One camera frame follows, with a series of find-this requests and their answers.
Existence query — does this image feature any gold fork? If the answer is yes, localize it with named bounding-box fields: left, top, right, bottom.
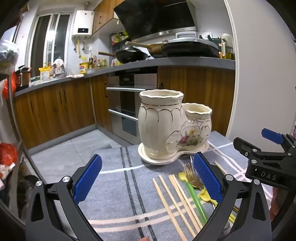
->
left=183, top=163, right=204, bottom=189

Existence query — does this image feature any red plastic bag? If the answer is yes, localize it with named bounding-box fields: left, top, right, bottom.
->
left=0, top=142, right=18, bottom=168

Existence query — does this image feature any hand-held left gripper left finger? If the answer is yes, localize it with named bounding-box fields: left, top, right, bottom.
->
left=25, top=154, right=103, bottom=241

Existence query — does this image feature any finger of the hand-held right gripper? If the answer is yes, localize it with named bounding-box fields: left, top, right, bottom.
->
left=233, top=137, right=290, bottom=161
left=261, top=128, right=296, bottom=155

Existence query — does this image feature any grey plaid tablecloth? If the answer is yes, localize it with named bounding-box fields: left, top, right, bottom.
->
left=84, top=131, right=273, bottom=241

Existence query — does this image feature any yellow plastic spoon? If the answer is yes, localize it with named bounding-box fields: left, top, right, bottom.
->
left=199, top=187, right=237, bottom=223

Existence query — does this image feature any stainless steel oven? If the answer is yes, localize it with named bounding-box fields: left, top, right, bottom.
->
left=106, top=71, right=158, bottom=146

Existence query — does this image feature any wooden base cabinet run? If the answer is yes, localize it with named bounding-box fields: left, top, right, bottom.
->
left=14, top=75, right=109, bottom=149

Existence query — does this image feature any cream ceramic saucer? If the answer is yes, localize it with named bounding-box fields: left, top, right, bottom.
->
left=138, top=141, right=209, bottom=166

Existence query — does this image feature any grey pot lid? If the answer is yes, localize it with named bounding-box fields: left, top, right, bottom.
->
left=175, top=32, right=200, bottom=40

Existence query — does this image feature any yellow food packet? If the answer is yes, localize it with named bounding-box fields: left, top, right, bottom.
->
left=39, top=67, right=52, bottom=84

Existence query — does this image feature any wooden chopstick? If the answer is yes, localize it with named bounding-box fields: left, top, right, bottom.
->
left=159, top=175, right=196, bottom=237
left=153, top=178, right=187, bottom=241
left=169, top=175, right=202, bottom=233
left=213, top=161, right=229, bottom=175
left=172, top=174, right=204, bottom=229

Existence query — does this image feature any white water heater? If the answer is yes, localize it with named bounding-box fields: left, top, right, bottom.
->
left=71, top=10, right=95, bottom=39

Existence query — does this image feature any kitchen window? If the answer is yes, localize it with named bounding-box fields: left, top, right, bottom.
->
left=30, top=13, right=73, bottom=70

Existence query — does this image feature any black griddle pan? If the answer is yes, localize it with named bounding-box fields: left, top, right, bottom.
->
left=161, top=39, right=221, bottom=58

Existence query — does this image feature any grey kitchen countertop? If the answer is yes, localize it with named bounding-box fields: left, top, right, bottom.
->
left=14, top=57, right=236, bottom=97

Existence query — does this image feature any clear plastic bag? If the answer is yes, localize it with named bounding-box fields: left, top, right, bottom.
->
left=0, top=39, right=19, bottom=75

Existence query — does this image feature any black wok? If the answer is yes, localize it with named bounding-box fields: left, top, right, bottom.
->
left=98, top=46, right=149, bottom=65

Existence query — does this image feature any row of condiment bottles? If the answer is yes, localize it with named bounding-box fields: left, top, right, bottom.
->
left=88, top=55, right=109, bottom=69

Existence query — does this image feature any cream ceramic utensil holder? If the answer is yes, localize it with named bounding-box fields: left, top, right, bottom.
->
left=138, top=89, right=212, bottom=160

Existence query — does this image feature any wooden cabinet with black handle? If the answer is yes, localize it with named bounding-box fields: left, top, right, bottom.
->
left=157, top=67, right=235, bottom=138

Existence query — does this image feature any gold spoon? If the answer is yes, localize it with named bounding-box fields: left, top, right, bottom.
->
left=191, top=178, right=205, bottom=189

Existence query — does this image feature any brass pan with wooden handle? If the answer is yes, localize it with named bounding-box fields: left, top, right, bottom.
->
left=125, top=40, right=168, bottom=59

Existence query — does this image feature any green-handled yellow spoon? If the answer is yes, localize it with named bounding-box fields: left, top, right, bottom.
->
left=178, top=172, right=208, bottom=225

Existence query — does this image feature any cooking oil bottle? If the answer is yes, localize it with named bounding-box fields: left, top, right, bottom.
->
left=221, top=33, right=234, bottom=60

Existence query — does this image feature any wooden upper cabinet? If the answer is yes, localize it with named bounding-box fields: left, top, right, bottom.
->
left=92, top=0, right=126, bottom=36

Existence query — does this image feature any black range hood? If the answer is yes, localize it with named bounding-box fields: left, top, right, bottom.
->
left=113, top=0, right=197, bottom=42

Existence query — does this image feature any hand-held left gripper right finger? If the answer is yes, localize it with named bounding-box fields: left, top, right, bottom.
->
left=193, top=152, right=272, bottom=241

